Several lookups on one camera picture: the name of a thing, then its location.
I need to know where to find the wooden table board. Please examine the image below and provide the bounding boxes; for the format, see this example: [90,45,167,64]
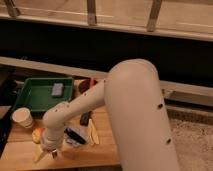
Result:
[0,78,121,171]

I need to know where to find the black handled whisk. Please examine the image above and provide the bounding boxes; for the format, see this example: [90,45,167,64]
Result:
[65,128,86,144]

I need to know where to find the green plastic tray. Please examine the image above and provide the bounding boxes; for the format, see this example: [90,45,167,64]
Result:
[12,77,74,113]

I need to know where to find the white paper cup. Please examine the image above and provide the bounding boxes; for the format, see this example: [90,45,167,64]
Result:
[12,107,34,128]

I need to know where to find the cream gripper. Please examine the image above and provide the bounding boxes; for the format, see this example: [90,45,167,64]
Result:
[34,137,63,163]

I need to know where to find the grey sponge block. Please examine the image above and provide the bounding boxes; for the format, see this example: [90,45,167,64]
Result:
[51,83,64,97]

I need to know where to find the pink spoon in bowl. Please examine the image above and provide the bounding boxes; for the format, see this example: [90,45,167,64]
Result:
[89,78,95,88]

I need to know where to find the red yellow apple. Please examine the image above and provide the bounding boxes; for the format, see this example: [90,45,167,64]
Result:
[32,128,44,144]

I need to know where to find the wooden knife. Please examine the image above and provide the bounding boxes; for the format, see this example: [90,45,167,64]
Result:
[88,119,100,145]

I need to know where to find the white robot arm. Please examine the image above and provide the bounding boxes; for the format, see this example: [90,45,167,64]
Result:
[41,59,180,171]

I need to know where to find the black rectangular bar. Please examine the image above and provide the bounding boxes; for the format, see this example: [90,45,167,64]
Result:
[80,112,91,126]

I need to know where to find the purple bowl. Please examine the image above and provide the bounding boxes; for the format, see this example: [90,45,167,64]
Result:
[78,79,90,94]

